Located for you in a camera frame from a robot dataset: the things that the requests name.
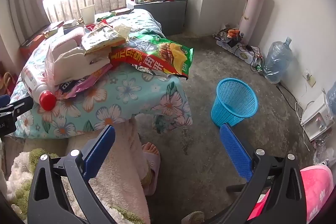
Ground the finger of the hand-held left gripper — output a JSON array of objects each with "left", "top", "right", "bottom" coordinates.
[{"left": 0, "top": 94, "right": 34, "bottom": 116}]

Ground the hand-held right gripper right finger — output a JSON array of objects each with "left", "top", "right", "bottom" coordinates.
[{"left": 207, "top": 123, "right": 307, "bottom": 224}]

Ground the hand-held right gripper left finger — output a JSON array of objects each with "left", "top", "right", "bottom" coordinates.
[{"left": 27, "top": 124, "right": 116, "bottom": 224}]

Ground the white bottle red cap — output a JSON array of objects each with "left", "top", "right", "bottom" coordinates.
[{"left": 21, "top": 64, "right": 57, "bottom": 111}]

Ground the blue mesh wastebasket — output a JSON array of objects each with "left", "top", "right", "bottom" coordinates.
[{"left": 211, "top": 78, "right": 259, "bottom": 127}]

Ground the pink plastic bag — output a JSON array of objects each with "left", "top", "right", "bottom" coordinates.
[{"left": 56, "top": 64, "right": 114, "bottom": 100}]

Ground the white cloth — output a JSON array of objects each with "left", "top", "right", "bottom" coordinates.
[{"left": 46, "top": 29, "right": 111, "bottom": 86}]

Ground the beige paper bag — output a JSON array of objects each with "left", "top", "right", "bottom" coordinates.
[{"left": 81, "top": 23, "right": 131, "bottom": 64}]

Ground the green red chip bag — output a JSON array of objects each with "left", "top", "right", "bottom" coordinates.
[{"left": 110, "top": 34, "right": 194, "bottom": 81}]

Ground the red snack packet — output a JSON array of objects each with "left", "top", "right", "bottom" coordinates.
[{"left": 86, "top": 20, "right": 109, "bottom": 30}]

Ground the red gift bag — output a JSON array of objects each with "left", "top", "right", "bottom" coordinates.
[{"left": 0, "top": 72, "right": 19, "bottom": 96}]

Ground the person's pink robed leg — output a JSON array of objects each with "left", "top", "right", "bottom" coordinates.
[{"left": 62, "top": 119, "right": 152, "bottom": 224}]

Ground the floral blanket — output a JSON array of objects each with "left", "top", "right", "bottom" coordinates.
[{"left": 10, "top": 9, "right": 194, "bottom": 139}]

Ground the white green fluffy blanket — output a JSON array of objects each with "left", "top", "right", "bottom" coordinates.
[{"left": 5, "top": 148, "right": 143, "bottom": 224}]

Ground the person's foot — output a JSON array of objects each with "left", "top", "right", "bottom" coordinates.
[{"left": 141, "top": 142, "right": 161, "bottom": 161}]

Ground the lilac slipper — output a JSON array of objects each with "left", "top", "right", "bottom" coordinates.
[
  {"left": 181, "top": 211, "right": 205, "bottom": 224},
  {"left": 140, "top": 152, "right": 161, "bottom": 196}
]

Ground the orange cardboard box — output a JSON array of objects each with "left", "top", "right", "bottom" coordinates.
[{"left": 20, "top": 21, "right": 65, "bottom": 57}]

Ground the gold green snack packet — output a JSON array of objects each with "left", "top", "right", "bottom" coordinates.
[{"left": 43, "top": 27, "right": 65, "bottom": 38}]

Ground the hot pink cloth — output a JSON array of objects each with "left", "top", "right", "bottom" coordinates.
[{"left": 248, "top": 165, "right": 335, "bottom": 224}]

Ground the white appliance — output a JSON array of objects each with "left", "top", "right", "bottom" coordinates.
[{"left": 300, "top": 94, "right": 336, "bottom": 142}]

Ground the small beige box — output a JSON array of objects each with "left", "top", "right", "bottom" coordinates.
[{"left": 61, "top": 20, "right": 79, "bottom": 29}]

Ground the clear blue water jug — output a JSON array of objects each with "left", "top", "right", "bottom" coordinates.
[
  {"left": 327, "top": 81, "right": 336, "bottom": 120},
  {"left": 263, "top": 37, "right": 293, "bottom": 85}
]

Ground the beige curtain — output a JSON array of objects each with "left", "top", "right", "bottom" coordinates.
[{"left": 0, "top": 0, "right": 52, "bottom": 52}]

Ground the white paper cup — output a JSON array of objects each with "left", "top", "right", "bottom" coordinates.
[{"left": 80, "top": 4, "right": 96, "bottom": 25}]

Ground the orange black snack bag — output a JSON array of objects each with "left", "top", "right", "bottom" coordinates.
[{"left": 215, "top": 28, "right": 241, "bottom": 47}]

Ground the brown flat box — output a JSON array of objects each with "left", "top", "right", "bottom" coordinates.
[{"left": 115, "top": 7, "right": 132, "bottom": 16}]

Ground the grey cabinet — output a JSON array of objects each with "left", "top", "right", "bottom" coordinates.
[{"left": 133, "top": 0, "right": 188, "bottom": 36}]

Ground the white cable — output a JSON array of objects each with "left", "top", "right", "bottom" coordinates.
[{"left": 294, "top": 101, "right": 316, "bottom": 151}]

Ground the black cable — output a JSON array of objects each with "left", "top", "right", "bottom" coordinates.
[{"left": 276, "top": 82, "right": 300, "bottom": 112}]

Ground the wall socket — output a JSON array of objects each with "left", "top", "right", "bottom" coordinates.
[{"left": 304, "top": 70, "right": 317, "bottom": 88}]

